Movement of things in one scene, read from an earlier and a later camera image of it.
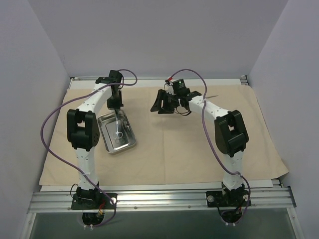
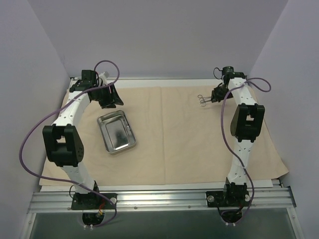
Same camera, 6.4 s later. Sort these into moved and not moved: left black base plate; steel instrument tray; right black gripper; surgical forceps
Moved: right black gripper; surgical forceps
Not moved: left black base plate; steel instrument tray
